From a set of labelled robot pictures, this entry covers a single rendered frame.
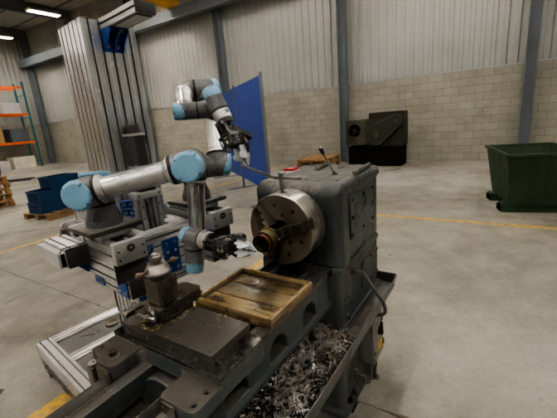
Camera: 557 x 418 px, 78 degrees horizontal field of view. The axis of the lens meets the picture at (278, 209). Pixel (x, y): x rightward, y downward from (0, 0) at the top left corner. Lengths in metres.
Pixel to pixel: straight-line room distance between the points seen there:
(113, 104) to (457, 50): 10.23
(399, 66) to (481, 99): 2.46
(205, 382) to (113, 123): 1.26
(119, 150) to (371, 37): 10.54
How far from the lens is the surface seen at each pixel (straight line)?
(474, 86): 11.12
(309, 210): 1.42
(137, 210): 1.79
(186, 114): 1.60
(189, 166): 1.32
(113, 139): 1.82
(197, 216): 1.52
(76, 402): 1.18
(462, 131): 11.15
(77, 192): 1.45
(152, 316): 1.13
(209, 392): 0.99
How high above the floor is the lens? 1.54
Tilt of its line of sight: 15 degrees down
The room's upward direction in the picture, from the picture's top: 5 degrees counter-clockwise
